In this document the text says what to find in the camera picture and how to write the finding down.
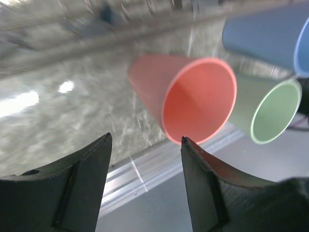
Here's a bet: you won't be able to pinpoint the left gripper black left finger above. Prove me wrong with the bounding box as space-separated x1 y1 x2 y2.
0 133 112 232

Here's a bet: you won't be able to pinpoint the grey wire dish rack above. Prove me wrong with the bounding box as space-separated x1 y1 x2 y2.
0 0 234 79

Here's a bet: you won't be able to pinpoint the pink plastic cup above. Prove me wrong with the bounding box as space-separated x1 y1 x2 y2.
128 55 237 144

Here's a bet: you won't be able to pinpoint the blue plastic cup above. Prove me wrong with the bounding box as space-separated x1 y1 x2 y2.
222 2 309 77

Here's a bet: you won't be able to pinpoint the aluminium mounting rail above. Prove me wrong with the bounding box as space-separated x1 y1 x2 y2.
98 125 244 218

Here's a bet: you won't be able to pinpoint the green plastic cup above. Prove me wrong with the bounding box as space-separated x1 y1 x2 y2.
229 74 302 145

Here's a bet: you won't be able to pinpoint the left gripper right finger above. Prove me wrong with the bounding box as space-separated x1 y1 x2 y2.
181 137 309 232

